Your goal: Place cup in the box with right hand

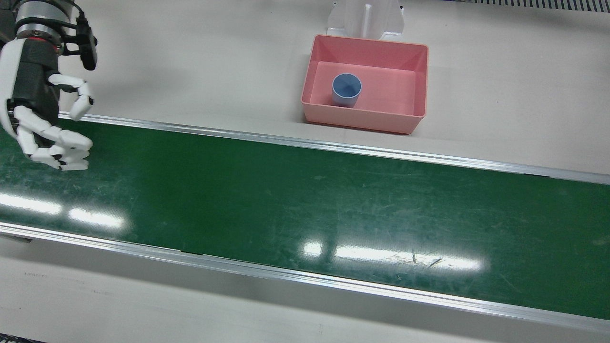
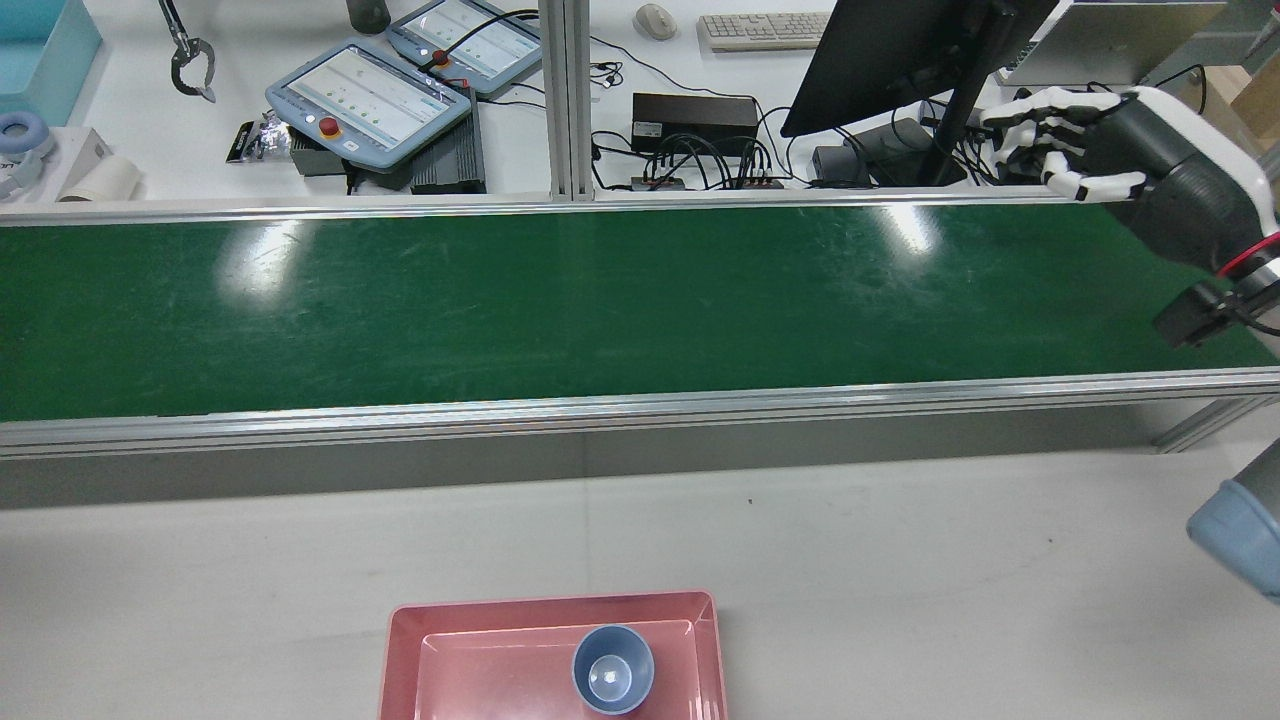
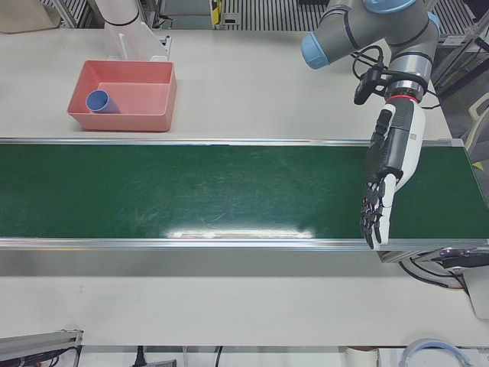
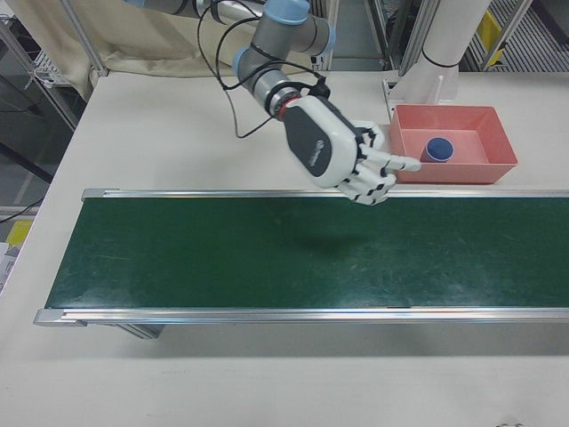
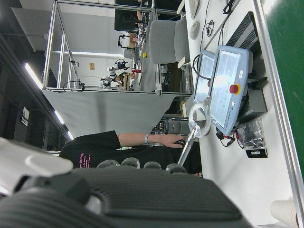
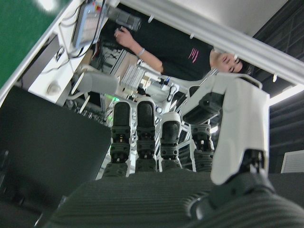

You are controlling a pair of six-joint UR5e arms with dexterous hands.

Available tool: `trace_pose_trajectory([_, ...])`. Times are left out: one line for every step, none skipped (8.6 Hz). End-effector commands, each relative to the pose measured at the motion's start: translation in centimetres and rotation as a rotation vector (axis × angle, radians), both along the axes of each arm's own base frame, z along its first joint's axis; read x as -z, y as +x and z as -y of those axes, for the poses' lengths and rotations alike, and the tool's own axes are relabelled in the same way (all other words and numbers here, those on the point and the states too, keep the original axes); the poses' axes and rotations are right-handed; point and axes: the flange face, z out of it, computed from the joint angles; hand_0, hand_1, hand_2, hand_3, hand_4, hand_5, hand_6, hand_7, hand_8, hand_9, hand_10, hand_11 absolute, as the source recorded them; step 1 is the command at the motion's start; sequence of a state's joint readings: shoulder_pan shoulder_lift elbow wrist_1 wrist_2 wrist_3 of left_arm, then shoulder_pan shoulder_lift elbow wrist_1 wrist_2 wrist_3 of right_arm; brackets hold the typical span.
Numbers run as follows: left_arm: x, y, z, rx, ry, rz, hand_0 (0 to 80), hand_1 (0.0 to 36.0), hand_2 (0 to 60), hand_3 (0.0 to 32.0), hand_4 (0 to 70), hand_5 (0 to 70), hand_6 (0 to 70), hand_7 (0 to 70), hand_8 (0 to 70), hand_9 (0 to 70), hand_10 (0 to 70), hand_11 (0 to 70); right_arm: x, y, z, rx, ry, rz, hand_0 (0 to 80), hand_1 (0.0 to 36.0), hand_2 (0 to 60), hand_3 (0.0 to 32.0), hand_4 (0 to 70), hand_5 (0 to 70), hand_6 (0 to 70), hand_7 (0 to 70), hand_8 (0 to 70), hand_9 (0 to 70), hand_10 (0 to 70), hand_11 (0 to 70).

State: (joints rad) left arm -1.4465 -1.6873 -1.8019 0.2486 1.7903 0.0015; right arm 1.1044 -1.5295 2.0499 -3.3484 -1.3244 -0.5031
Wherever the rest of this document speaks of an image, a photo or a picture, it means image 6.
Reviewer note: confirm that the person bare hand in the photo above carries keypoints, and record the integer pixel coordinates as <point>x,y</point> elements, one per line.
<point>123,36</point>

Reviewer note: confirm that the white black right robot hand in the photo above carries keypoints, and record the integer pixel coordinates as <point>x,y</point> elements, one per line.
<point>166,202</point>

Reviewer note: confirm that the transparent plastic cup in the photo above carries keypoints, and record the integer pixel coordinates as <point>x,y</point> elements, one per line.
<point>128,19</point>

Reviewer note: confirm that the person bare forearm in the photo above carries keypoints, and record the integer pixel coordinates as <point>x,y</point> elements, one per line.
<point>147,58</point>

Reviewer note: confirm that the light blue wristband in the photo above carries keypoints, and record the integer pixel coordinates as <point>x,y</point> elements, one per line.
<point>141,52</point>

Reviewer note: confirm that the blue grey teach pendant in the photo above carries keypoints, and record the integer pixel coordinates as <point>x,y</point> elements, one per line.
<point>86,23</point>

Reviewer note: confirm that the person in black shirt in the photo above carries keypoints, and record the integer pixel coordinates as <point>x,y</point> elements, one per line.
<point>175,52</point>

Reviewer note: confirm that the green conveyor belt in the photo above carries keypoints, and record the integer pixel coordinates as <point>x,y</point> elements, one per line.
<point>19,35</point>

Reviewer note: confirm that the dark flat panel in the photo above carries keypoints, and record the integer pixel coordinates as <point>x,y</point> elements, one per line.
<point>47,142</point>

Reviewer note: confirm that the ceiling light strip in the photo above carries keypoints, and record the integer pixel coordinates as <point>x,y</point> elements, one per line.
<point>287,95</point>

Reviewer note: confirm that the white frame beam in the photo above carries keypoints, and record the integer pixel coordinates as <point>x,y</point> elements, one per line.
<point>213,33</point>

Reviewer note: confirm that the white wall vent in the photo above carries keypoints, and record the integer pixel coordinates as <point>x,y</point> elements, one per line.
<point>293,161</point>

